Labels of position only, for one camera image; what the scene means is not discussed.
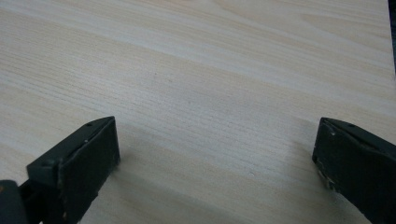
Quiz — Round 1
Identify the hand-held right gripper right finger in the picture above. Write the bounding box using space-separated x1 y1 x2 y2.
312 117 396 224

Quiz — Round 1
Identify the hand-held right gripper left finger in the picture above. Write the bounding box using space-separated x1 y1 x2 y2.
19 116 121 224

